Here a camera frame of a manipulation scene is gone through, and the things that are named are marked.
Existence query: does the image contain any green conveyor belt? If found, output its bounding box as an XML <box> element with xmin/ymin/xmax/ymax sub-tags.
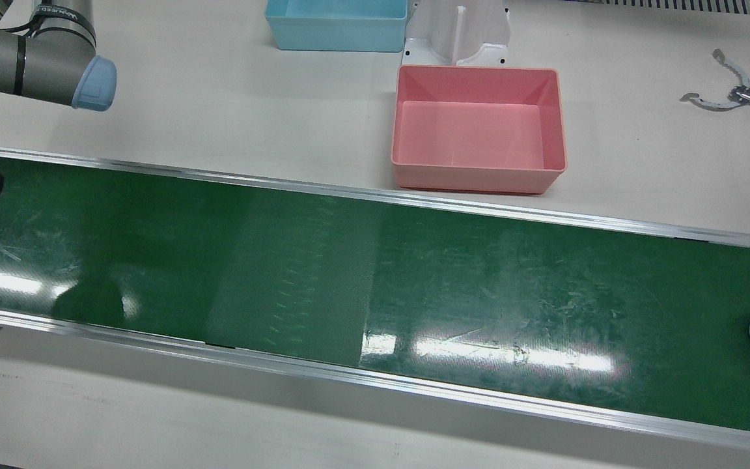
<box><xmin>0</xmin><ymin>145</ymin><xmax>750</xmax><ymax>457</ymax></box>

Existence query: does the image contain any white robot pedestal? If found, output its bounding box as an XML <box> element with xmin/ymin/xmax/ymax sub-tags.
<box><xmin>402</xmin><ymin>0</ymin><xmax>512</xmax><ymax>68</ymax></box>

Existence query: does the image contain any pink plastic box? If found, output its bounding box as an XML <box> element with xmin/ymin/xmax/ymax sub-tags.
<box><xmin>391</xmin><ymin>64</ymin><xmax>568</xmax><ymax>195</ymax></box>

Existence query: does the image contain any metal reacher grabber green handle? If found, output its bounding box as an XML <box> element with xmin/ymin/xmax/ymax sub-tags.
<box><xmin>680</xmin><ymin>48</ymin><xmax>750</xmax><ymax>123</ymax></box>

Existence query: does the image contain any blue plastic box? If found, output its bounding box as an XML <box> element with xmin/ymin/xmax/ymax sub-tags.
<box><xmin>264</xmin><ymin>0</ymin><xmax>410</xmax><ymax>53</ymax></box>

